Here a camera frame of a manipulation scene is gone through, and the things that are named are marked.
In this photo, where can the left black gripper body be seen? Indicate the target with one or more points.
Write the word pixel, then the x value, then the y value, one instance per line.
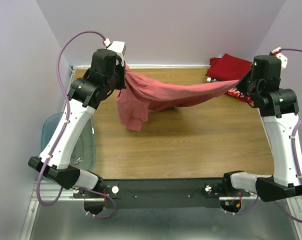
pixel 117 81

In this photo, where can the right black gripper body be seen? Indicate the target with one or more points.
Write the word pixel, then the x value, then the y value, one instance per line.
pixel 246 85

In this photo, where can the pink t-shirt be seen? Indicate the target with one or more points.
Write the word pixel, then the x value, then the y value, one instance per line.
pixel 143 94

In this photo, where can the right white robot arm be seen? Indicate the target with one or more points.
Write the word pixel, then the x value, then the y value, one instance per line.
pixel 279 112

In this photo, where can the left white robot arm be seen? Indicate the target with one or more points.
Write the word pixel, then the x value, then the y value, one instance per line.
pixel 54 160

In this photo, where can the folded red white printed t-shirt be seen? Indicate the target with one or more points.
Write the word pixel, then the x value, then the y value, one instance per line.
pixel 234 92

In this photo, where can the folded dark red t-shirt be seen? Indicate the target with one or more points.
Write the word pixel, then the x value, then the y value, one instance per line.
pixel 228 67

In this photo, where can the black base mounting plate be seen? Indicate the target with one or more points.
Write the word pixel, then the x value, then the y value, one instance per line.
pixel 173 193

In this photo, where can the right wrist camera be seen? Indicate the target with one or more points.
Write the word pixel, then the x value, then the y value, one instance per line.
pixel 278 53

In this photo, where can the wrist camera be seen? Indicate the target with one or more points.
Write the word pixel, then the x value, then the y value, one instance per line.
pixel 116 46
pixel 278 53

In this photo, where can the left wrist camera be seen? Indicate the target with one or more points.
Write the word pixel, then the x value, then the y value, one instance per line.
pixel 116 46

